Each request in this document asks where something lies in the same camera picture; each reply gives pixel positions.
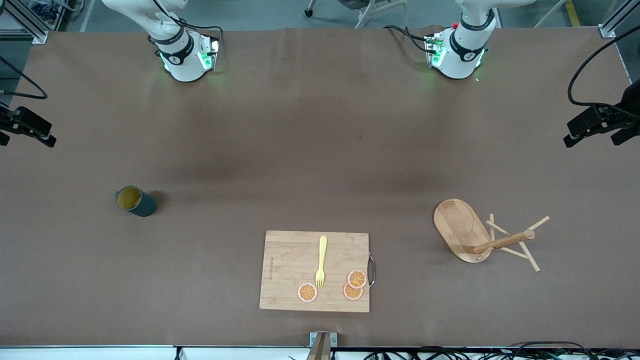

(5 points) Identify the teal cup yellow inside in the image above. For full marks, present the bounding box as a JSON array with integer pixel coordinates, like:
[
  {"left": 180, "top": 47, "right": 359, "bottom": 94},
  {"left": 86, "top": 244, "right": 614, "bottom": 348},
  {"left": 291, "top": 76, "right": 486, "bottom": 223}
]
[{"left": 115, "top": 185, "right": 157, "bottom": 218}]

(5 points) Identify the yellow plastic fork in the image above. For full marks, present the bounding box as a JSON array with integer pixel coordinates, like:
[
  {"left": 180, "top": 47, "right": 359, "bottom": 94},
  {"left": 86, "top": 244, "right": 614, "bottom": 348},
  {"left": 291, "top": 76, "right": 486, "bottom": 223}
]
[{"left": 315, "top": 235, "right": 328, "bottom": 290}]

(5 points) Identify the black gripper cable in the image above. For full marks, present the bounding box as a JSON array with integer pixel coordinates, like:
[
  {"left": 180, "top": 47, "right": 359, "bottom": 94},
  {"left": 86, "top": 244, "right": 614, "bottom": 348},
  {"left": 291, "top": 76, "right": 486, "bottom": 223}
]
[
  {"left": 567, "top": 37, "right": 640, "bottom": 108},
  {"left": 0, "top": 55, "right": 49, "bottom": 101}
]

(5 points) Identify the wooden mug tree rack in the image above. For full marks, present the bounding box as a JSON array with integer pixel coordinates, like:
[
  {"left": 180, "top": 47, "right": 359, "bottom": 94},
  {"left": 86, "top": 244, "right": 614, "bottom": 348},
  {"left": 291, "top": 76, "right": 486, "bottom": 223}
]
[{"left": 432, "top": 198, "right": 551, "bottom": 273}]

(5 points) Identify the black cable bundle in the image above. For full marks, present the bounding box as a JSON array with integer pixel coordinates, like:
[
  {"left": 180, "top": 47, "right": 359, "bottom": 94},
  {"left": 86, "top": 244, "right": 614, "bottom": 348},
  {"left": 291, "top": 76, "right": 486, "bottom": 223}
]
[{"left": 360, "top": 341, "right": 640, "bottom": 360}]

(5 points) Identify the bamboo cutting board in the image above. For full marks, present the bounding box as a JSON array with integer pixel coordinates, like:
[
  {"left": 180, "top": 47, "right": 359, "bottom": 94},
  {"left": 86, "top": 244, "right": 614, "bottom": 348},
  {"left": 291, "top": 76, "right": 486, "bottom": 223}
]
[{"left": 259, "top": 230, "right": 377, "bottom": 314}]

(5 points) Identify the aluminium frame post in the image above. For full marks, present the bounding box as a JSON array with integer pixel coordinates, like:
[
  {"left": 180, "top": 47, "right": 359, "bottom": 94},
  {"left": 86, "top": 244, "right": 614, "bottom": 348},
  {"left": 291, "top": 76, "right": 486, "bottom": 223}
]
[
  {"left": 598, "top": 0, "right": 640, "bottom": 39},
  {"left": 0, "top": 0, "right": 49, "bottom": 45}
]

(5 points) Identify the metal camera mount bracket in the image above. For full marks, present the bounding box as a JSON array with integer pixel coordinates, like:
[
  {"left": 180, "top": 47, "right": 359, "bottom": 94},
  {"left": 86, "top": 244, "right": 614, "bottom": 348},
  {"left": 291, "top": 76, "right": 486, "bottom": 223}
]
[{"left": 309, "top": 331, "right": 338, "bottom": 360}]

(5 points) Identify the office chair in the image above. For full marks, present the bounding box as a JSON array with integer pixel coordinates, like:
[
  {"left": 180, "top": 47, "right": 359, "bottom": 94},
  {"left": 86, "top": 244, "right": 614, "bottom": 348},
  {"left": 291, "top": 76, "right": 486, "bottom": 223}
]
[{"left": 304, "top": 0, "right": 410, "bottom": 29}]

